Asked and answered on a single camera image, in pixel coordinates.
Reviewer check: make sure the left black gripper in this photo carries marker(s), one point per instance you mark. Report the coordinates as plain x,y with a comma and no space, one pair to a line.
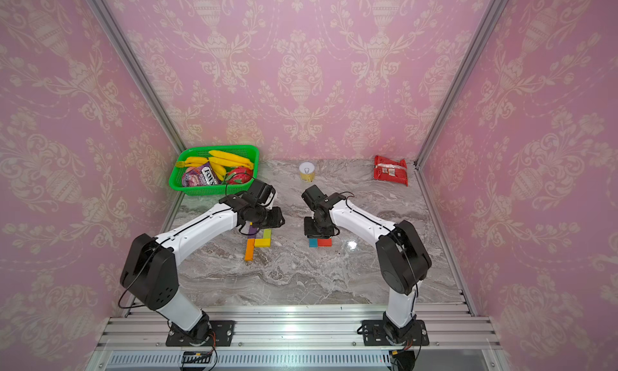
278,220

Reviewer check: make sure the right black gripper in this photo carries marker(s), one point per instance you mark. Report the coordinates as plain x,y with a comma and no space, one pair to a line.
324,236

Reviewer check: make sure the purple block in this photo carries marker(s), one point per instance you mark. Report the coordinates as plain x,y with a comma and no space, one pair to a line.
252,232

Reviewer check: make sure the red block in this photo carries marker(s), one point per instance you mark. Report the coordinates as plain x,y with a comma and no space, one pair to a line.
324,242

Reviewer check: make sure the small yellow block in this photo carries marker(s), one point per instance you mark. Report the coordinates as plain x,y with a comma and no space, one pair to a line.
262,242

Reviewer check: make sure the orange block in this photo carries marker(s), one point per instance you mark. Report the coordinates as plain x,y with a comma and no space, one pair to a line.
249,254

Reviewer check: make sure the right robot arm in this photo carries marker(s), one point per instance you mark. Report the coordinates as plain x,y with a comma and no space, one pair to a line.
403,259

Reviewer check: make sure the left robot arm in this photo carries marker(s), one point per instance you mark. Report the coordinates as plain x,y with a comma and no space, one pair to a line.
150,272

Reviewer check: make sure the red dragon fruit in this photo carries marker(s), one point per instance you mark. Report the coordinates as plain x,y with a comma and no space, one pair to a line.
239,175

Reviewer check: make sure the yellow paper cup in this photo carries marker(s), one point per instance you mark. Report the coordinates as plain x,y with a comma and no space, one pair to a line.
307,171

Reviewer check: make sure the green plastic basket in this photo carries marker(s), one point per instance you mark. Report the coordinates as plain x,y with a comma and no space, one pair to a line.
175,181

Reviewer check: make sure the purple snack packet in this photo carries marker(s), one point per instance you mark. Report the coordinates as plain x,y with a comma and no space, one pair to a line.
200,176

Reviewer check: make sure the yellow banana bunch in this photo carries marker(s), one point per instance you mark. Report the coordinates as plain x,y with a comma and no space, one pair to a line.
220,163

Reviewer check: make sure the red snack bag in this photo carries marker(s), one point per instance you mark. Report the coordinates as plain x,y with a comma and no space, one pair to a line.
385,169

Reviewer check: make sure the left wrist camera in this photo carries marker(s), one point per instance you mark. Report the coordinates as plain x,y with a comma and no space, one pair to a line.
260,193

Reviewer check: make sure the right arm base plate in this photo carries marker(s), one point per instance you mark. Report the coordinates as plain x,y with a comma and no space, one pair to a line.
381,333

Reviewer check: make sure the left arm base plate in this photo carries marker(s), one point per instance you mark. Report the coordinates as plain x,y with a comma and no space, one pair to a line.
217,333

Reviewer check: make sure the aluminium rail frame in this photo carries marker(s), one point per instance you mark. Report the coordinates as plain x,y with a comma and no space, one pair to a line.
317,337

